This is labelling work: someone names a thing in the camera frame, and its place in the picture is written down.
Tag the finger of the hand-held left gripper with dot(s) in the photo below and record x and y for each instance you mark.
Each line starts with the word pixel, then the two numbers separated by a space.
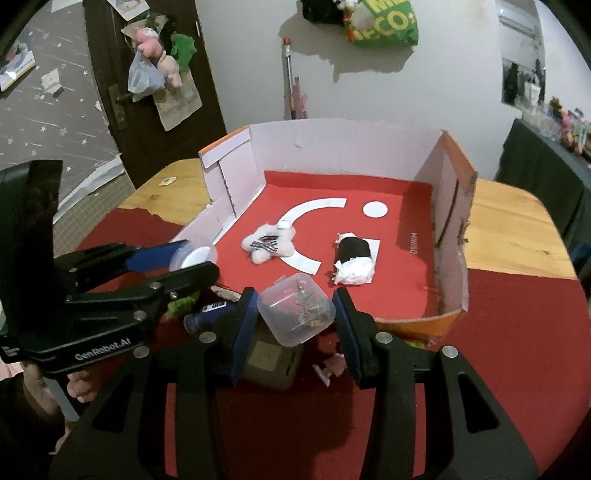
pixel 184 281
pixel 157 256

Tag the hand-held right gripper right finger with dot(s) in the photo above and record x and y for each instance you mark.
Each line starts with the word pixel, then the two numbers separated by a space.
pixel 347 332

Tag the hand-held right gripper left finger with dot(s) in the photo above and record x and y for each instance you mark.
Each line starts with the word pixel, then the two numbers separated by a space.
pixel 244 325

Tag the green fuzzy plush toy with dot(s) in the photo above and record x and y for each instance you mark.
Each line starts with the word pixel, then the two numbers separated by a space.
pixel 182 307

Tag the round clear plastic lid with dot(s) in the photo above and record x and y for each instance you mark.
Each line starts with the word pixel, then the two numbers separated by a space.
pixel 198 256

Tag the pink dress doll figurine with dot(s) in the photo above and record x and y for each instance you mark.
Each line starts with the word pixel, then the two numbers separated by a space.
pixel 334 367

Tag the clear square plastic case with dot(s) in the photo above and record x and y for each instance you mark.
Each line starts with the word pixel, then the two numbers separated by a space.
pixel 281 318

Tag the small dark blue bottle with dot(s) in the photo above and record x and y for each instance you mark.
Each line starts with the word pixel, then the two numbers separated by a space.
pixel 207 318

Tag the grey-brown square box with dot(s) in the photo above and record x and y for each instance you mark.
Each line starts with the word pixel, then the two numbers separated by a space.
pixel 272 364

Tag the cardboard box red floor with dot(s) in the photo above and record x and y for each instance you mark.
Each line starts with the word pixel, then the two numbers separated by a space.
pixel 346 147

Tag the person's left hand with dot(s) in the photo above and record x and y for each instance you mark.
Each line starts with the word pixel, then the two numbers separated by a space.
pixel 83 385

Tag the small white sticker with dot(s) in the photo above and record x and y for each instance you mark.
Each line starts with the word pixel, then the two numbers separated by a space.
pixel 167 181

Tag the black and white roll plush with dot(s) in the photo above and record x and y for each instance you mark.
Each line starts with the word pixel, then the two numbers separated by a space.
pixel 353 251

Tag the white fluffy plush toy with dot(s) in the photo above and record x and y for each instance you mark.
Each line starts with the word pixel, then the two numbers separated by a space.
pixel 279 247

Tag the beige paper bag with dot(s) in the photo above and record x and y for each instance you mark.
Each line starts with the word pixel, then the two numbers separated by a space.
pixel 180 108

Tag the red table mat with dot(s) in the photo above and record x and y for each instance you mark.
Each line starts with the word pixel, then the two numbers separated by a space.
pixel 508 346

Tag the dark brown door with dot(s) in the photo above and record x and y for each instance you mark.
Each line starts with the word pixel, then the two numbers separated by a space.
pixel 207 92

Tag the translucent plastic bag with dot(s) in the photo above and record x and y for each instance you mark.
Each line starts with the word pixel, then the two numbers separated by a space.
pixel 143 78

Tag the pink plush toy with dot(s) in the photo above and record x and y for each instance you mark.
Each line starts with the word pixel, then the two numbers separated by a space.
pixel 147 41
pixel 170 69

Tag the green hanging plush toy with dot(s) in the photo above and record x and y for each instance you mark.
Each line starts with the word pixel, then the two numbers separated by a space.
pixel 183 48

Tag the pink stick toy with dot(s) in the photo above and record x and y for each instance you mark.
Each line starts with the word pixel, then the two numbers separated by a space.
pixel 300 99

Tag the grey metal pole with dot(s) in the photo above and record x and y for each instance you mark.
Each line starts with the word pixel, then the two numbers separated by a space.
pixel 288 78

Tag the photo on door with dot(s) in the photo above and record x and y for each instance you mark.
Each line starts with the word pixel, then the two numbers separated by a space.
pixel 127 8

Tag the dark cabinet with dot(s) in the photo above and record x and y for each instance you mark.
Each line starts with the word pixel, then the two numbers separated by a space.
pixel 540 166

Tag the black plush toy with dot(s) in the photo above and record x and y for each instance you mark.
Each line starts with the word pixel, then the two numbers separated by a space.
pixel 321 11

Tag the row of small toys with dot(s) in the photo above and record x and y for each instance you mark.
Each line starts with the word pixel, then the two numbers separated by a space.
pixel 568 122

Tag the green printed bag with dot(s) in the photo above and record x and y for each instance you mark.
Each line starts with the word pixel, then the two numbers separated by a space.
pixel 383 23

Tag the wall picture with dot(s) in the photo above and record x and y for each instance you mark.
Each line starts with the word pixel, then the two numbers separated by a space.
pixel 16 62

